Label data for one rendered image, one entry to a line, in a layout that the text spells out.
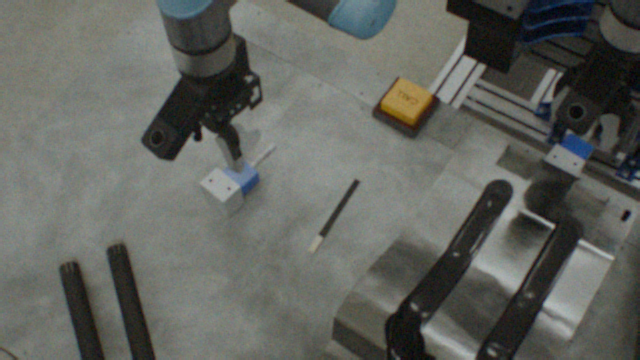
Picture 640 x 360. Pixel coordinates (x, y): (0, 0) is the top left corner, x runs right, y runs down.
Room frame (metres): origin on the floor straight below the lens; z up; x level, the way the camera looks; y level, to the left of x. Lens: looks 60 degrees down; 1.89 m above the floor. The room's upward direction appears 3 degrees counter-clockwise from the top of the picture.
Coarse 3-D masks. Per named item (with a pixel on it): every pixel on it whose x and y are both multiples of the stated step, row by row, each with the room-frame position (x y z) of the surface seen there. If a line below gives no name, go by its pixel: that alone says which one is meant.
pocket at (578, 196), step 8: (576, 184) 0.56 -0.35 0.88; (568, 192) 0.54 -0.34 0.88; (576, 192) 0.55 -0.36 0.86; (584, 192) 0.55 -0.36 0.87; (592, 192) 0.54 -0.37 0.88; (568, 200) 0.54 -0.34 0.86; (576, 200) 0.54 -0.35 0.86; (584, 200) 0.54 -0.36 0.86; (592, 200) 0.54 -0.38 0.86; (600, 200) 0.53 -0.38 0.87; (584, 208) 0.52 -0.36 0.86; (592, 208) 0.52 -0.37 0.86; (600, 208) 0.52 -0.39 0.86
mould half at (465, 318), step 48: (480, 144) 0.62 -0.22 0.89; (432, 192) 0.55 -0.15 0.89; (480, 192) 0.55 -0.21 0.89; (528, 192) 0.54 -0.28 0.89; (432, 240) 0.48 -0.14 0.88; (528, 240) 0.47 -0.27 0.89; (384, 288) 0.39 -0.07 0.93; (480, 288) 0.40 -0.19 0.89; (576, 288) 0.40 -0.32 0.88; (336, 336) 0.35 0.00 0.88; (384, 336) 0.33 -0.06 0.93; (432, 336) 0.32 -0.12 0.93; (480, 336) 0.32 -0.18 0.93; (528, 336) 0.33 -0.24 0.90
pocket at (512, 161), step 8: (504, 152) 0.62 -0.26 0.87; (512, 152) 0.62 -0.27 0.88; (504, 160) 0.61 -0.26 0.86; (512, 160) 0.61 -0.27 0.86; (520, 160) 0.61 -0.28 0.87; (528, 160) 0.60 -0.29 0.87; (504, 168) 0.60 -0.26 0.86; (512, 168) 0.60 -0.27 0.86; (520, 168) 0.60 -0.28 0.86; (528, 168) 0.59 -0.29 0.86; (536, 168) 0.59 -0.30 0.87; (520, 176) 0.58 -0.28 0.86; (528, 176) 0.58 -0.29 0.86
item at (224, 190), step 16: (272, 144) 0.67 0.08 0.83; (256, 160) 0.65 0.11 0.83; (208, 176) 0.61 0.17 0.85; (224, 176) 0.61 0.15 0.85; (240, 176) 0.62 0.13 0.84; (256, 176) 0.62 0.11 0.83; (208, 192) 0.59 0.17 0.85; (224, 192) 0.58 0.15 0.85; (240, 192) 0.59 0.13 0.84; (224, 208) 0.57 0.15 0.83
